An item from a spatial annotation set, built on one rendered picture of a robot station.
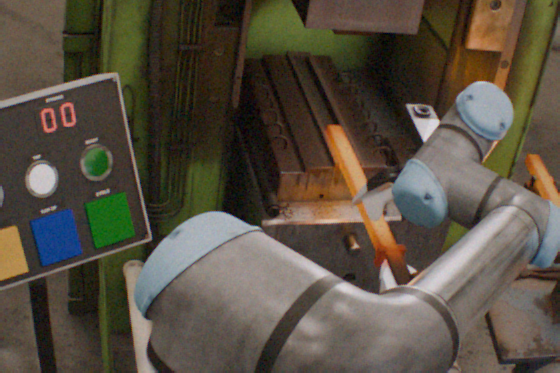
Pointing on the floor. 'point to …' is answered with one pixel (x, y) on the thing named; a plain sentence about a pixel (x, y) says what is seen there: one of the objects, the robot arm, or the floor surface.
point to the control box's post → (42, 324)
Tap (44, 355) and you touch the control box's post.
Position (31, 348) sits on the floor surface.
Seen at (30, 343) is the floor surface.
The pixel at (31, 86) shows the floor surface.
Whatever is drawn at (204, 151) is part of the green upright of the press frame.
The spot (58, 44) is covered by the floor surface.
